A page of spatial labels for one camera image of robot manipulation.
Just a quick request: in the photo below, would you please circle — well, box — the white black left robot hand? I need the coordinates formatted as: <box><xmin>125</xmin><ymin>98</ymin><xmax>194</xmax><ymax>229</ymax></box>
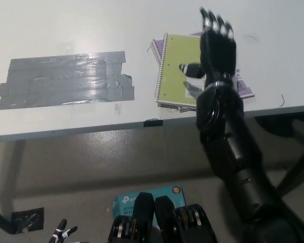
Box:
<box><xmin>49</xmin><ymin>219</ymin><xmax>78</xmax><ymax>243</ymax></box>

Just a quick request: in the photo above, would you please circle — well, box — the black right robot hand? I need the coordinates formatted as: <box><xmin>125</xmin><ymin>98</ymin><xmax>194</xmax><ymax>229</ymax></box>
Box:
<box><xmin>179</xmin><ymin>7</ymin><xmax>238</xmax><ymax>88</ymax></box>

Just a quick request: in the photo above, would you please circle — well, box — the green Mead spiral notebook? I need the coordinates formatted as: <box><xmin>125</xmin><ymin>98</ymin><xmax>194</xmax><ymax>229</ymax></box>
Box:
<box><xmin>154</xmin><ymin>33</ymin><xmax>206</xmax><ymax>108</ymax></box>

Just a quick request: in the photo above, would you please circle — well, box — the purple spiral notebook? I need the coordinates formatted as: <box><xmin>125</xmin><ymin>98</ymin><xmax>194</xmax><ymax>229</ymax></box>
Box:
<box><xmin>149</xmin><ymin>31</ymin><xmax>256</xmax><ymax>112</ymax></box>

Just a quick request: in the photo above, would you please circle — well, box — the black table leg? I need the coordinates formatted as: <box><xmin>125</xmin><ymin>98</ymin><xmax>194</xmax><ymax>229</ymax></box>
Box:
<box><xmin>275</xmin><ymin>141</ymin><xmax>304</xmax><ymax>197</ymax></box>
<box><xmin>0</xmin><ymin>205</ymin><xmax>16</xmax><ymax>235</ymax></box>

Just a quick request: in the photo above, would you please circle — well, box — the black table clip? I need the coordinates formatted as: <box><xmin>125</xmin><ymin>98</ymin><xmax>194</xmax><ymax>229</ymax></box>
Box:
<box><xmin>143</xmin><ymin>119</ymin><xmax>164</xmax><ymax>128</ymax></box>

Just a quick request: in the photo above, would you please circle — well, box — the teal TP-Link box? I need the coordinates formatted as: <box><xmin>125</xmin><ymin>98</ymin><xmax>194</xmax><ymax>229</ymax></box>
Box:
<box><xmin>112</xmin><ymin>185</ymin><xmax>187</xmax><ymax>220</ymax></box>

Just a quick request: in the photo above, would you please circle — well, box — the grey duct tape patch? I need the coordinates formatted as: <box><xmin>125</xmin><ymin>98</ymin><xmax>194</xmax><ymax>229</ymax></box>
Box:
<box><xmin>0</xmin><ymin>51</ymin><xmax>135</xmax><ymax>111</ymax></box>

